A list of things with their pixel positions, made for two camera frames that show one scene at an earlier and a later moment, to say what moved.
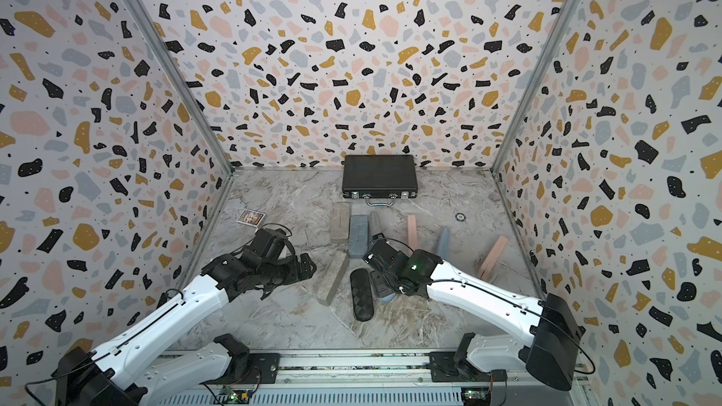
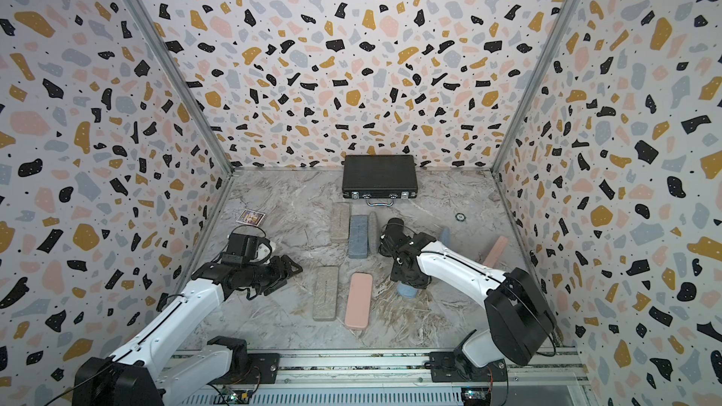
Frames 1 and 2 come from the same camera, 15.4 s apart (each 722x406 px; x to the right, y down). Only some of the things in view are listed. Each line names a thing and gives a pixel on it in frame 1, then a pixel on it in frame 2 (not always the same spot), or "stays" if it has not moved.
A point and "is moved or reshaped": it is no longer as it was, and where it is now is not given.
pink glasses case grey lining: x=412 y=231 -> x=358 y=303
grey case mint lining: x=358 y=235 stays
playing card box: x=250 y=218 stays
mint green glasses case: x=332 y=278 is moved or reshaped
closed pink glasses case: x=489 y=268 stays
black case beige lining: x=361 y=292 -> x=395 y=227
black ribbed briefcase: x=380 y=179 stays
